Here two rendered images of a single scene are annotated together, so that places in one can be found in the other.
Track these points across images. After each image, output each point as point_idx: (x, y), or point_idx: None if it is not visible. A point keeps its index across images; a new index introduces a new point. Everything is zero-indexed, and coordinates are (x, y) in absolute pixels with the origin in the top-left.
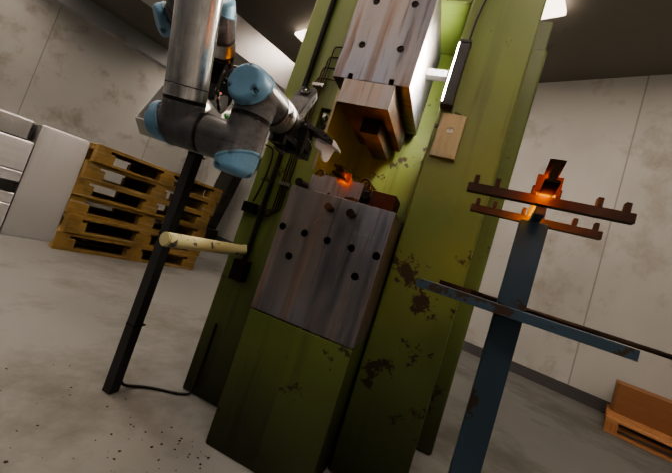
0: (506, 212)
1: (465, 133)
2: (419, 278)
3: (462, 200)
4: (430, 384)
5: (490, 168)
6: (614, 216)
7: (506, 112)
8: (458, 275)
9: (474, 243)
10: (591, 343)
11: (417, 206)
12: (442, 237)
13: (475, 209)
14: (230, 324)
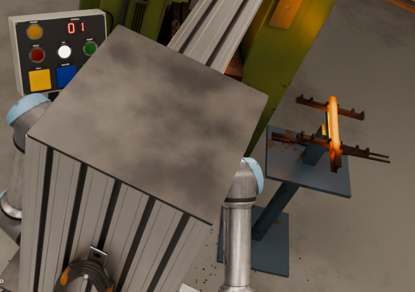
0: (317, 105)
1: (300, 5)
2: (267, 175)
3: (289, 51)
4: (256, 140)
5: (315, 31)
6: (360, 155)
7: None
8: (280, 92)
9: (294, 75)
10: (335, 194)
11: (254, 55)
12: (272, 73)
13: (299, 102)
14: None
